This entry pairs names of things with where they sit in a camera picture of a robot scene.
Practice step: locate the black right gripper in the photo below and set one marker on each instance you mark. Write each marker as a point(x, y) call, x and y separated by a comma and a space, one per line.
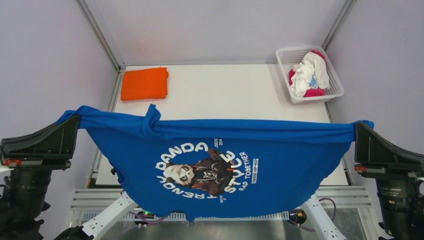
point(369, 147)

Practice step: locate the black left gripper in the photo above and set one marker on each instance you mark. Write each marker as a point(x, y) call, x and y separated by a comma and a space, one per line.
point(59, 140)

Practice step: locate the blue panda print t-shirt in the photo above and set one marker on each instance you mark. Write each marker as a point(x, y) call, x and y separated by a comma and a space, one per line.
point(224, 168)

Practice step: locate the pink crumpled t-shirt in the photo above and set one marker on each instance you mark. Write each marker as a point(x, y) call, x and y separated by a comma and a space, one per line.
point(314, 92)

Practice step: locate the white crumpled t-shirt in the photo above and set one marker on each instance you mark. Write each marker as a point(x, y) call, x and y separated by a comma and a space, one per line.
point(309, 74)

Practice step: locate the folded orange t-shirt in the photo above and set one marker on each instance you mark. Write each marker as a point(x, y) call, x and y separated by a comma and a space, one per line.
point(145, 84)

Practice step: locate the white plastic laundry basket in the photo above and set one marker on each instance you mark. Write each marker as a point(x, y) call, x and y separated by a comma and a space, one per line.
point(308, 74)

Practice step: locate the aluminium frame rail left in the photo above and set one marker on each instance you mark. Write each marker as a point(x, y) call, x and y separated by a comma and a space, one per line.
point(100, 61)

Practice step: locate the aluminium frame rail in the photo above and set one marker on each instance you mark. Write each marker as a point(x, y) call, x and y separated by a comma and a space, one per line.
point(338, 23)
point(100, 61)

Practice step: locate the aluminium frame rail right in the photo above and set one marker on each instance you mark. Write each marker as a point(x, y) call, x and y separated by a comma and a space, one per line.
point(338, 23)

